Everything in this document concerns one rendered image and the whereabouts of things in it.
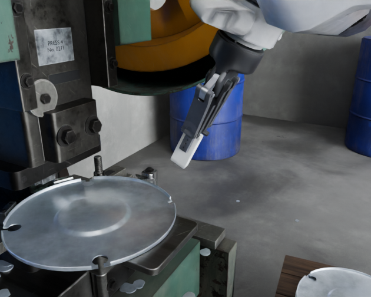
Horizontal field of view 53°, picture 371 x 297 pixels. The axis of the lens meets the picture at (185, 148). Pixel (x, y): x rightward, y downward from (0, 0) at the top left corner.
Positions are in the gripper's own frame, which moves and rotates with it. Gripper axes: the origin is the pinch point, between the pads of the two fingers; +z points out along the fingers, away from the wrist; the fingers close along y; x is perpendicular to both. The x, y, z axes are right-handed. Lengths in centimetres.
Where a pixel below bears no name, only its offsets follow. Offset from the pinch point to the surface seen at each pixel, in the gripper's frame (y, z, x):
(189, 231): -6.7, 8.7, -8.5
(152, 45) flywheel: 23.5, -3.3, 24.3
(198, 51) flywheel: 23.0, -7.9, 13.4
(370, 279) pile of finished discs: 48, 31, -55
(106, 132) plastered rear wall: 146, 117, 93
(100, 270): -14.7, 19.9, -0.4
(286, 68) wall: 322, 56, 27
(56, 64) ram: -9.8, -5.1, 21.9
